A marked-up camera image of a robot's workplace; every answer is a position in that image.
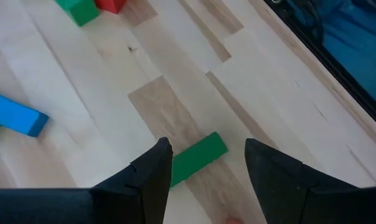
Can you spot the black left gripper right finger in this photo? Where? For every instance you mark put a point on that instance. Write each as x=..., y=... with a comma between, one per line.
x=287, y=193

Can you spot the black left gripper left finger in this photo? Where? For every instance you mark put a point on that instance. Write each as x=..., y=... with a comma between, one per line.
x=138, y=193

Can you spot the blue long block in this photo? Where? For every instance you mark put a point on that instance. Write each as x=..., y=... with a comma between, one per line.
x=13, y=115

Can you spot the red arch block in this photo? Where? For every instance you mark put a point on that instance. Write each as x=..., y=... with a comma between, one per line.
x=111, y=4

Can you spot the green quarter arch block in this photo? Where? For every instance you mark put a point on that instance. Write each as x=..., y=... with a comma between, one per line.
x=79, y=11

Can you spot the green long flat block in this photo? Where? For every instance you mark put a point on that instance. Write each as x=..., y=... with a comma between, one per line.
x=197, y=158

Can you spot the black aluminium table frame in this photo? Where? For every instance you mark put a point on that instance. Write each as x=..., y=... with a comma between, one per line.
x=331, y=60

